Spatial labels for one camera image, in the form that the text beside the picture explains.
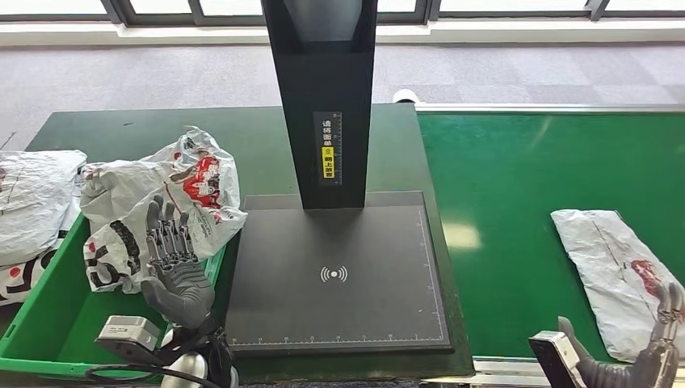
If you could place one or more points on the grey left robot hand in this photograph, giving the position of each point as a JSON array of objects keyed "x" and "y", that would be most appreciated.
[{"x": 179, "y": 289}]

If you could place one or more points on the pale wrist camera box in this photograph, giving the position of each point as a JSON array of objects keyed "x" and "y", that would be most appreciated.
[
  {"x": 554, "y": 356},
  {"x": 128, "y": 329}
]

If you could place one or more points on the white conveyor roller end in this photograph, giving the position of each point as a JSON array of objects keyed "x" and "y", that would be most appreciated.
[{"x": 405, "y": 96}]

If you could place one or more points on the dark green table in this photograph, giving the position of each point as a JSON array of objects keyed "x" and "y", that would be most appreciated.
[{"x": 241, "y": 144}]

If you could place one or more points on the dark window frame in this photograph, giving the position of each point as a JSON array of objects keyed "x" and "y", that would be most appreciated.
[{"x": 155, "y": 18}]

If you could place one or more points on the plain grey parcel bag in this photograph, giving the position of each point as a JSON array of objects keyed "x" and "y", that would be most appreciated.
[{"x": 32, "y": 203}]

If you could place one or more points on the long grey parcel bag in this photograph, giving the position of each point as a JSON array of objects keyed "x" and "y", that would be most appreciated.
[{"x": 605, "y": 262}]

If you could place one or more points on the black yellow instruction label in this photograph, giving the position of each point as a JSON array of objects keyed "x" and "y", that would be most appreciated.
[{"x": 328, "y": 150}]

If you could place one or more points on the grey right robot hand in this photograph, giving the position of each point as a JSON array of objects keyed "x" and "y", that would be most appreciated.
[{"x": 647, "y": 369}]

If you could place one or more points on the parcel bag black-red print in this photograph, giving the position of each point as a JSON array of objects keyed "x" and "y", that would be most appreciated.
[{"x": 134, "y": 193}]

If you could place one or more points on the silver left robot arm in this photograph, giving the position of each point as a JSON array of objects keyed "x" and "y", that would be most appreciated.
[{"x": 187, "y": 369}]

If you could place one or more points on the green conveyor belt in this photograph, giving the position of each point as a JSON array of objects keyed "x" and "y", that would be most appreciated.
[{"x": 508, "y": 187}]

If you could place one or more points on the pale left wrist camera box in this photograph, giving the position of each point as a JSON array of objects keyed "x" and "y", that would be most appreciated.
[{"x": 128, "y": 329}]

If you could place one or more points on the green plastic crate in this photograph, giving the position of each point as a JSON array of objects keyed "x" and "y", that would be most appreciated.
[{"x": 53, "y": 321}]

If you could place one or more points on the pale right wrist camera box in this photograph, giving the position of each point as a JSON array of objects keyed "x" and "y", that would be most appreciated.
[{"x": 554, "y": 356}]

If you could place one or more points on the black inbound scanner machine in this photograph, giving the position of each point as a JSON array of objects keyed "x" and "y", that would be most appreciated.
[{"x": 332, "y": 305}]

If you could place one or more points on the flat parcel bag black lettering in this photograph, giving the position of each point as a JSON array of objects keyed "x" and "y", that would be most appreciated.
[{"x": 16, "y": 278}]

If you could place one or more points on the aluminium conveyor side rail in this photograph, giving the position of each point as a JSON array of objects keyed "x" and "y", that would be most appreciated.
[
  {"x": 551, "y": 108},
  {"x": 503, "y": 372}
]

